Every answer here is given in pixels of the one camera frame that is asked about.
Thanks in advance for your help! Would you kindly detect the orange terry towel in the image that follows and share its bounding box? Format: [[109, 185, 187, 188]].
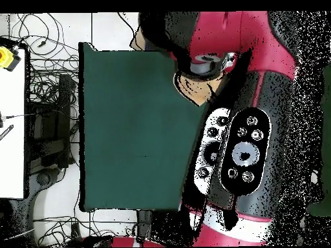
[[173, 73, 226, 107]]

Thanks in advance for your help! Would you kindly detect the black flat tool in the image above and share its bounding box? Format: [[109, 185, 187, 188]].
[[0, 124, 14, 141]]

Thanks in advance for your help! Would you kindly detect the dark green table cloth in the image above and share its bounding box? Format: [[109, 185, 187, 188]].
[[78, 42, 208, 212]]

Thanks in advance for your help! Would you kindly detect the black stand base with caster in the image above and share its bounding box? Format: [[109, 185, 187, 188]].
[[27, 167, 67, 202]]

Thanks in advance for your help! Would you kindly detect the white desk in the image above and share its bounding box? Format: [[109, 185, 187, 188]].
[[0, 48, 27, 200]]

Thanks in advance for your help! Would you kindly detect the green cloth covered table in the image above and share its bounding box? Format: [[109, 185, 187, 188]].
[[306, 61, 331, 218]]

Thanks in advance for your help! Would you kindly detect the yellow emergency stop button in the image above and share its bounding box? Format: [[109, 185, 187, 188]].
[[0, 46, 22, 72]]

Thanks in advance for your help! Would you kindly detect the black frame stand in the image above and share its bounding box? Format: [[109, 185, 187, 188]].
[[25, 73, 80, 170]]

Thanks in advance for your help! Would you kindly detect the black floor cable tangle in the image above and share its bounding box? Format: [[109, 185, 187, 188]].
[[33, 216, 135, 248], [8, 12, 80, 104]]

